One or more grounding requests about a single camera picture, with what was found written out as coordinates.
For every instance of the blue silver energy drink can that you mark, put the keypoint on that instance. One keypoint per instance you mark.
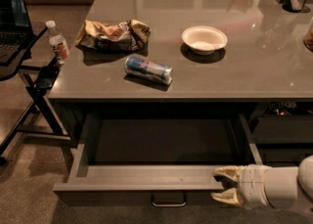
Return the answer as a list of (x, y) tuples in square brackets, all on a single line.
[(148, 70)]

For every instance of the black laptop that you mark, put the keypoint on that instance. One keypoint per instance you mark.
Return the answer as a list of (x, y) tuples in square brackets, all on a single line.
[(15, 29)]

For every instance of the brown jar at edge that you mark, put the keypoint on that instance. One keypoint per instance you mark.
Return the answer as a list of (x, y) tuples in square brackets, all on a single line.
[(308, 38)]

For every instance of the white paper bowl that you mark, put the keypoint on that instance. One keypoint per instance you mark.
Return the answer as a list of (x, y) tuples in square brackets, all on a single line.
[(204, 40)]

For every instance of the crumpled chip bag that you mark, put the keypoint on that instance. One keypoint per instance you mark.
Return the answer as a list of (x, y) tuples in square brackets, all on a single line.
[(127, 36)]

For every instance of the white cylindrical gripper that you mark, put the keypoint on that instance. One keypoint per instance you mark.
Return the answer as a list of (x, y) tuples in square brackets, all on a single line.
[(252, 183)]

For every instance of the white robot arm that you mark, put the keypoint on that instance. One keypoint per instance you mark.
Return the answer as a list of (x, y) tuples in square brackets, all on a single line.
[(289, 188)]

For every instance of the clear plastic water bottle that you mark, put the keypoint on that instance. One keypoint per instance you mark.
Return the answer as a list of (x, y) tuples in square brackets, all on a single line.
[(57, 42)]

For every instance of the dark grey drawer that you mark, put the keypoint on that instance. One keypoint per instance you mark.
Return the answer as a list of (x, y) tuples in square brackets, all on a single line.
[(282, 122), (284, 153), (161, 162)]

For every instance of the dark grey counter cabinet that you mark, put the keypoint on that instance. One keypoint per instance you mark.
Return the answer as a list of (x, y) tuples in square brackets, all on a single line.
[(264, 61)]

